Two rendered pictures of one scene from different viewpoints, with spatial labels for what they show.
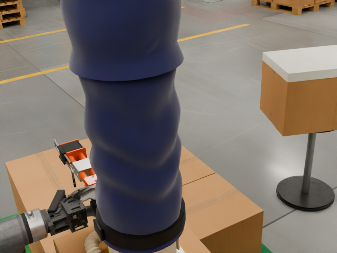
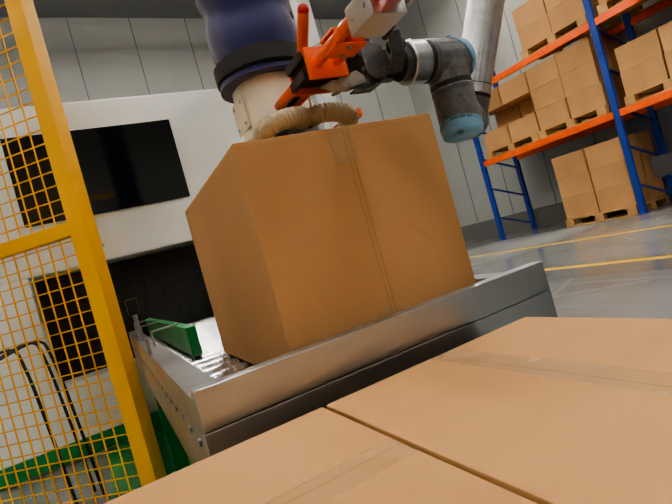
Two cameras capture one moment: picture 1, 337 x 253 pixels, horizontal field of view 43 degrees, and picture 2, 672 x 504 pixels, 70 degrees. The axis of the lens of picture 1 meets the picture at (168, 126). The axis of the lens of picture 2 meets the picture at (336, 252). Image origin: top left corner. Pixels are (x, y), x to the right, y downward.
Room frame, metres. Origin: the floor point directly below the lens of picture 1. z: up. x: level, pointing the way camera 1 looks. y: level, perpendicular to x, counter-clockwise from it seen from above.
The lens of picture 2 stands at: (1.99, 0.18, 0.75)
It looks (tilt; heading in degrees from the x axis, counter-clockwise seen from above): 1 degrees down; 182
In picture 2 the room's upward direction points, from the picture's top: 16 degrees counter-clockwise
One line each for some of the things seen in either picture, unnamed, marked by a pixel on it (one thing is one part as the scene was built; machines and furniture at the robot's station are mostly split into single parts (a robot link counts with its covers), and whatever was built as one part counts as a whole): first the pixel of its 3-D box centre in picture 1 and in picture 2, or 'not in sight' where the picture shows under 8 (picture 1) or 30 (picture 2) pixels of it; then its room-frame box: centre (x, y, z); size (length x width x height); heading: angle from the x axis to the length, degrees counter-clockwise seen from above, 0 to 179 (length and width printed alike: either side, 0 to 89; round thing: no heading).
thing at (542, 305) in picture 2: not in sight; (418, 390); (1.19, 0.22, 0.48); 0.70 x 0.03 x 0.15; 119
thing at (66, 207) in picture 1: (64, 216); (376, 67); (1.01, 0.32, 1.08); 0.12 x 0.09 x 0.08; 119
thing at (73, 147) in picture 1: (73, 151); not in sight; (1.39, 0.36, 1.08); 0.08 x 0.07 x 0.05; 29
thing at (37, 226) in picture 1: (36, 224); (410, 61); (0.98, 0.40, 1.08); 0.09 x 0.05 x 0.10; 29
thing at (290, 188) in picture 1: (309, 157); not in sight; (2.46, -0.95, 0.31); 0.40 x 0.40 x 0.62
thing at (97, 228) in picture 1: (140, 213); (264, 71); (0.86, 0.08, 1.19); 0.23 x 0.23 x 0.04
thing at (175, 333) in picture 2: not in sight; (155, 332); (-0.02, -0.75, 0.60); 1.60 x 0.11 x 0.09; 29
